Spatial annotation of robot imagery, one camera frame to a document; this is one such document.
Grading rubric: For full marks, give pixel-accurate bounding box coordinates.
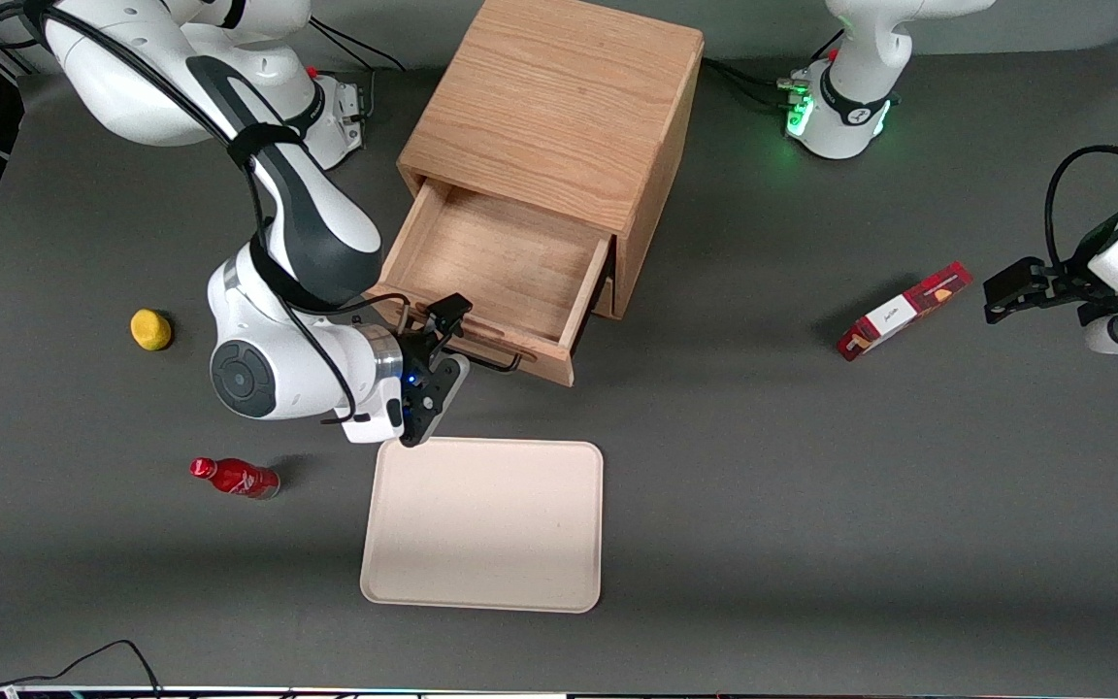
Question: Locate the black left base cable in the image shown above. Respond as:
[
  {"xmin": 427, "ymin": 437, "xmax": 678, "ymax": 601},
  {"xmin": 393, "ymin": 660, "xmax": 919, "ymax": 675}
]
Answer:
[{"xmin": 703, "ymin": 56, "xmax": 798, "ymax": 110}]

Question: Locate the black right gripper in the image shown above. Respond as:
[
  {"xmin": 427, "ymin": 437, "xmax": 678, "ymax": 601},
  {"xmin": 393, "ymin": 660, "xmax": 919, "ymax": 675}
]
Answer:
[{"xmin": 394, "ymin": 293, "xmax": 475, "ymax": 449}]

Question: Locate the wooden drawer with long handle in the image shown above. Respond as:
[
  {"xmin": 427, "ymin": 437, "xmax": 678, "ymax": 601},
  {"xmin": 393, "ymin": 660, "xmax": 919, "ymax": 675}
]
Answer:
[{"xmin": 362, "ymin": 178, "xmax": 615, "ymax": 387}]

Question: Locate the thin black table edge cable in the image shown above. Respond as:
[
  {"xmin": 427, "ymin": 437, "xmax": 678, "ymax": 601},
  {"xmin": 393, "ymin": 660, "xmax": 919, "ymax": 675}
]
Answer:
[{"xmin": 0, "ymin": 639, "xmax": 164, "ymax": 699}]

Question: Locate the black velcro arm strap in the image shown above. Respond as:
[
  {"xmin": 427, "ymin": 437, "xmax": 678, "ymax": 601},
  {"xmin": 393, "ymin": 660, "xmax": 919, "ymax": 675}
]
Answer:
[{"xmin": 227, "ymin": 122, "xmax": 305, "ymax": 163}]

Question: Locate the grey right wrist camera housing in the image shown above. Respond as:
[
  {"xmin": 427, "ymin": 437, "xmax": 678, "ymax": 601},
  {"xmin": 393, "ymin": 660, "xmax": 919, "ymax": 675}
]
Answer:
[{"xmin": 399, "ymin": 354, "xmax": 471, "ymax": 448}]

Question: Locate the wooden drawer cabinet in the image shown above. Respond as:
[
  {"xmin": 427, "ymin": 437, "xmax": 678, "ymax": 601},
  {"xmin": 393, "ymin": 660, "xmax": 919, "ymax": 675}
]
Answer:
[{"xmin": 396, "ymin": 0, "xmax": 706, "ymax": 321}]

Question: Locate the yellow lemon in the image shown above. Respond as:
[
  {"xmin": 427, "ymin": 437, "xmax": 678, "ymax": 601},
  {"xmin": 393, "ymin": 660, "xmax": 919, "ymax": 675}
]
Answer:
[{"xmin": 130, "ymin": 308, "xmax": 174, "ymax": 352}]

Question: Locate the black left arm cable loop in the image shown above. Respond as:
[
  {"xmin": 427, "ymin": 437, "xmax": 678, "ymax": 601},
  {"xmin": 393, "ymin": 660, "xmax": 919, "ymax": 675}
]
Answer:
[{"xmin": 1044, "ymin": 146, "xmax": 1118, "ymax": 273}]

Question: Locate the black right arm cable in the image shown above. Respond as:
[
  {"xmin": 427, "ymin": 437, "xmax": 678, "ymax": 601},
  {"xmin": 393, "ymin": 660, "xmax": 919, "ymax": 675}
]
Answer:
[{"xmin": 0, "ymin": 0, "xmax": 405, "ymax": 428}]

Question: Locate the beige plastic tray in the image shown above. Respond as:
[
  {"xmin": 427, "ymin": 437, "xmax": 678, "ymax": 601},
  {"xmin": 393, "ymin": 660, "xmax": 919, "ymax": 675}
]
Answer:
[{"xmin": 359, "ymin": 435, "xmax": 606, "ymax": 615}]

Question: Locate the red bottle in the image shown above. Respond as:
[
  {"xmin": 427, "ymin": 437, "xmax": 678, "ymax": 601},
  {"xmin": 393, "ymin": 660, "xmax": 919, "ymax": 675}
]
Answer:
[{"xmin": 189, "ymin": 456, "xmax": 281, "ymax": 502}]

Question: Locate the red tartan shortbread box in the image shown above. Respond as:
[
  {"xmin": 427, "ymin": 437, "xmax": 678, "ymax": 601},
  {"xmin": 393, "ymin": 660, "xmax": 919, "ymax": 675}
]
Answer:
[{"xmin": 836, "ymin": 260, "xmax": 974, "ymax": 363}]

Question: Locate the black right base cable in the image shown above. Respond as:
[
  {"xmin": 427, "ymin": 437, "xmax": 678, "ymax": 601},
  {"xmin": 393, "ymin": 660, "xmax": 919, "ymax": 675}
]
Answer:
[{"xmin": 312, "ymin": 10, "xmax": 405, "ymax": 71}]

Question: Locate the long black drawer handle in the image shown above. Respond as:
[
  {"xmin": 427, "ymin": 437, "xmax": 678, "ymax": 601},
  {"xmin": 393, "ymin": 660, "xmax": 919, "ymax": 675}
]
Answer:
[{"xmin": 402, "ymin": 325, "xmax": 524, "ymax": 374}]

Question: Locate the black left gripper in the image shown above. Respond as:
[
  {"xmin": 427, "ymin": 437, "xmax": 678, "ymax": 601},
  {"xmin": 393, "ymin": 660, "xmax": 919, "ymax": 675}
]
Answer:
[{"xmin": 984, "ymin": 256, "xmax": 1118, "ymax": 328}]

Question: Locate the black base cable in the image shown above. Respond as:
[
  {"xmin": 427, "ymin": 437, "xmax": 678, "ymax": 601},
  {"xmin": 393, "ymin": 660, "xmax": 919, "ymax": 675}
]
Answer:
[
  {"xmin": 312, "ymin": 10, "xmax": 405, "ymax": 71},
  {"xmin": 703, "ymin": 56, "xmax": 798, "ymax": 110}
]

